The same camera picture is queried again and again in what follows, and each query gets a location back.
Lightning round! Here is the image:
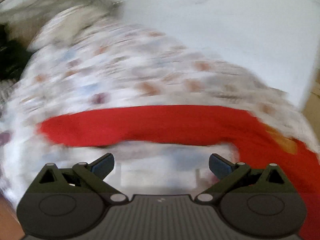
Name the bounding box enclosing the red long-sleeve shirt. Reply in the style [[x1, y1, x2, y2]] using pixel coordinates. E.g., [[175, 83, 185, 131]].
[[38, 105, 319, 239]]

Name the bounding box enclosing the brown wooden wardrobe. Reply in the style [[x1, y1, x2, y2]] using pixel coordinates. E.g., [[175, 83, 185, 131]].
[[303, 73, 320, 131]]

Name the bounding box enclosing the dotted patchwork bed quilt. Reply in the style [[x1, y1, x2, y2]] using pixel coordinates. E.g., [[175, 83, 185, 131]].
[[1, 6, 319, 205]]

